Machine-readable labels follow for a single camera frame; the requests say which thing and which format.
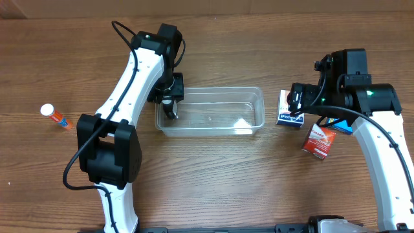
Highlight white blue plaster box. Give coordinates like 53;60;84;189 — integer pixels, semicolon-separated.
276;90;305;128

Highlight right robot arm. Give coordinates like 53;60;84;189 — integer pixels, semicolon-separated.
287;49;413;232

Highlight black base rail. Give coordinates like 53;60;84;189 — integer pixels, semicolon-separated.
77;222;414;233

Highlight dark bottle white cap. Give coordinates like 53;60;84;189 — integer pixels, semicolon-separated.
162;100;177;120

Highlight clear plastic container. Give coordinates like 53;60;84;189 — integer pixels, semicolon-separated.
155;87;265;137

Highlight blue medicine box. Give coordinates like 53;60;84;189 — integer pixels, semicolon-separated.
325;118;353;135

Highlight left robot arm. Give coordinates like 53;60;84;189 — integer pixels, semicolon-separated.
63;23;186;232

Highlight red Panadol box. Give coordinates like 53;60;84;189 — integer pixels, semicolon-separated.
301;124;336;159

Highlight orange tablet tube white cap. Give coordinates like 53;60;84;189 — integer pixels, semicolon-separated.
40;104;73;129

